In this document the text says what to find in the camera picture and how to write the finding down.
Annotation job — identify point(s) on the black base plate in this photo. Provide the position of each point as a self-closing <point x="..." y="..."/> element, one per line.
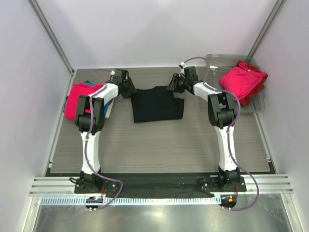
<point x="156" y="185"/>

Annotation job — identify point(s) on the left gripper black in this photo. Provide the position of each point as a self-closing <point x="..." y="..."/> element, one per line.
<point x="133" y="91"/>

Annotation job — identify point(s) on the slotted cable duct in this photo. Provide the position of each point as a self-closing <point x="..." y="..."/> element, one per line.
<point x="88" y="201"/>

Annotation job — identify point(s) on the red t shirt in bin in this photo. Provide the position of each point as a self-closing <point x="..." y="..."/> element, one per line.
<point x="249" y="82"/>

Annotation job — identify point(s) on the black t shirt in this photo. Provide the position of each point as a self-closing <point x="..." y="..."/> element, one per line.
<point x="156" y="104"/>

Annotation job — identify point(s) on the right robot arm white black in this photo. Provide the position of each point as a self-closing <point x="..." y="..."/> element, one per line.
<point x="222" y="114"/>

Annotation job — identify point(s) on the aluminium rail front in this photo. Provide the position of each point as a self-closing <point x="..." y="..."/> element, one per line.
<point x="263" y="184"/>

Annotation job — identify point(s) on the pink t shirt in bin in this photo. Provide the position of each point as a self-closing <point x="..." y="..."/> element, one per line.
<point x="228" y="81"/>

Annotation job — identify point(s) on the right aluminium frame post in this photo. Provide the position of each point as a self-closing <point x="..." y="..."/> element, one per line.
<point x="274" y="12"/>

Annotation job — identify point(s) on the aluminium frame post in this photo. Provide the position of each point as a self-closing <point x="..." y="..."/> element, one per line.
<point x="274" y="12"/>
<point x="47" y="28"/>

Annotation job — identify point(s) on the left aluminium frame post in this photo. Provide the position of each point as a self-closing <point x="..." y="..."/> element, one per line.
<point x="47" y="28"/>

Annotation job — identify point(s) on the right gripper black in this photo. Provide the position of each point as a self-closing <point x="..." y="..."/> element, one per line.
<point x="173" y="86"/>

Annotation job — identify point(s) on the clear plastic bin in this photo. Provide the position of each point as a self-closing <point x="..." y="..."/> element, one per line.
<point x="220" y="64"/>

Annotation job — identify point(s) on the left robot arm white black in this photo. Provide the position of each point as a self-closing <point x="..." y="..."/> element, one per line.
<point x="90" y="120"/>

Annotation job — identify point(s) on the folded pink t shirt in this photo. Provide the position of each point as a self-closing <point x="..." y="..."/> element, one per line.
<point x="71" y="105"/>

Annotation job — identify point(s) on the folded white t shirt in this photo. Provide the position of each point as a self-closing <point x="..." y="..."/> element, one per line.
<point x="108" y="108"/>

